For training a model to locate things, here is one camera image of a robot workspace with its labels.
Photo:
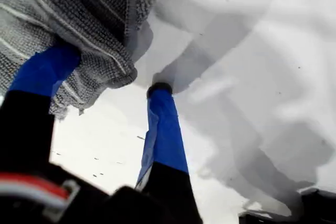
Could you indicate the grey white-striped square towel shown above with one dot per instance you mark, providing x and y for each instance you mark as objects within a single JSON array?
[{"x": 78, "y": 11}]

